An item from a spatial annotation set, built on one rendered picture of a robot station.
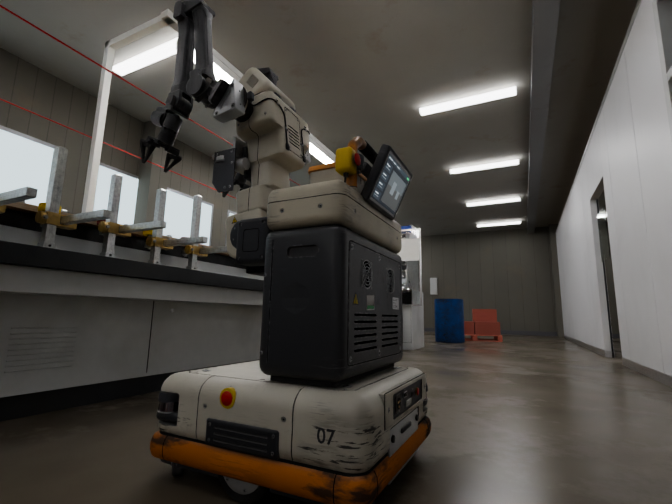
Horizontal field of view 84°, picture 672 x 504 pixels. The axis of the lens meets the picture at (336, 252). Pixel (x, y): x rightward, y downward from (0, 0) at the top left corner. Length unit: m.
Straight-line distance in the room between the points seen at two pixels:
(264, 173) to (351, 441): 0.92
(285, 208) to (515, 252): 12.43
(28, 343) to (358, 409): 1.58
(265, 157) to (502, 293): 12.10
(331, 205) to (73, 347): 1.58
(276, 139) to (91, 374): 1.50
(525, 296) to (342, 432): 12.37
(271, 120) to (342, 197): 0.52
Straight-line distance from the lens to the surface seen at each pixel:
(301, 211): 1.01
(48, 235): 1.90
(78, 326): 2.21
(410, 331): 5.55
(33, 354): 2.13
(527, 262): 13.23
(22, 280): 1.88
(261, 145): 1.43
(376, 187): 1.12
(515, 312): 13.11
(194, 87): 1.49
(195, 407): 1.15
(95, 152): 3.24
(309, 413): 0.93
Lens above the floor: 0.45
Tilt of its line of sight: 10 degrees up
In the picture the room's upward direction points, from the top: 1 degrees clockwise
